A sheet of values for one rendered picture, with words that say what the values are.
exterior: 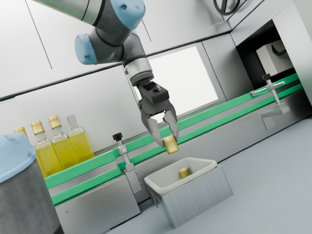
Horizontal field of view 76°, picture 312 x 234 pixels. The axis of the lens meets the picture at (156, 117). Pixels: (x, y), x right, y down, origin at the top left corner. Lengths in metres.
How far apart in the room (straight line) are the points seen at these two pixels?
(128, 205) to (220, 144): 0.44
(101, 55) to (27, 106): 0.53
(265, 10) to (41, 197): 1.11
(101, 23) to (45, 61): 0.64
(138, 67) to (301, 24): 0.73
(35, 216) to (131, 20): 0.36
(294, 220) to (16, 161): 0.42
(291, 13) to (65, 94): 1.02
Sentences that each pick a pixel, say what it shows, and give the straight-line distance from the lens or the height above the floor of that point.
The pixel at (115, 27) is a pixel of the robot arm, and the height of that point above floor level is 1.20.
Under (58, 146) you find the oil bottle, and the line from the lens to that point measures 0.79.
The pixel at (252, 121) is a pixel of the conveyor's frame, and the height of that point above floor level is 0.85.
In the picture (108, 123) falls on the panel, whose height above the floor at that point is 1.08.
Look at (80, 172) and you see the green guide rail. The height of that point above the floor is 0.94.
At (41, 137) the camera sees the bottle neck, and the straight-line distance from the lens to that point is 0.82.
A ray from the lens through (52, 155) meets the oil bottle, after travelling 0.79.
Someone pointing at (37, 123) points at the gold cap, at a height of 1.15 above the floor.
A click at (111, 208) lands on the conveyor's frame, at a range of 0.67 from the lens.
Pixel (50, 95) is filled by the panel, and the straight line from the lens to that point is 0.98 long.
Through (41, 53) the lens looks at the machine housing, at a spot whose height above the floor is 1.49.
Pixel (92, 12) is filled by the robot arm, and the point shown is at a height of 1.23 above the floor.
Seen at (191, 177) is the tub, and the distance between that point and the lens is 0.51.
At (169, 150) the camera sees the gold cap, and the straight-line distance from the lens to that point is 0.55.
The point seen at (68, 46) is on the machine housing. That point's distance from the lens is 1.08.
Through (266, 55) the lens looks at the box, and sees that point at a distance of 1.35.
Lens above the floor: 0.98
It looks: 3 degrees up
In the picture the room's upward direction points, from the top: 22 degrees counter-clockwise
